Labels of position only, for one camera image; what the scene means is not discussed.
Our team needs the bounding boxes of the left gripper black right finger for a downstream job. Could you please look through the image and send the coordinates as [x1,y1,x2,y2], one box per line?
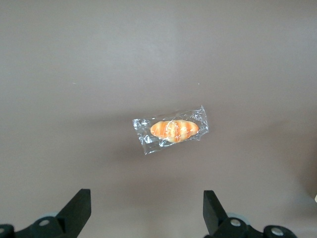
[203,190,298,238]

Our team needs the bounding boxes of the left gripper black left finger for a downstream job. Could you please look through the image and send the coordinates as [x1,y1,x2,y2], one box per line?
[0,188,92,238]

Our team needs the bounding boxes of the bread roll in clear wrapper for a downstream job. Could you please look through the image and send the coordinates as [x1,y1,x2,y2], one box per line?
[131,104,210,156]

